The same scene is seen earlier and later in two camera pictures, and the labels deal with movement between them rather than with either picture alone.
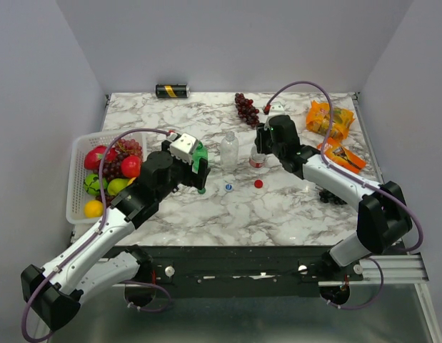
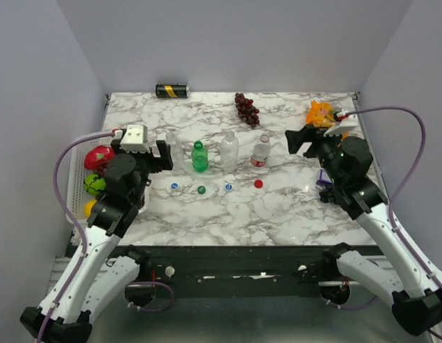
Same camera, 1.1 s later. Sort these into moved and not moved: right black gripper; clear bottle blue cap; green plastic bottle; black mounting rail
Moved: right black gripper
Not moved: black mounting rail; green plastic bottle; clear bottle blue cap
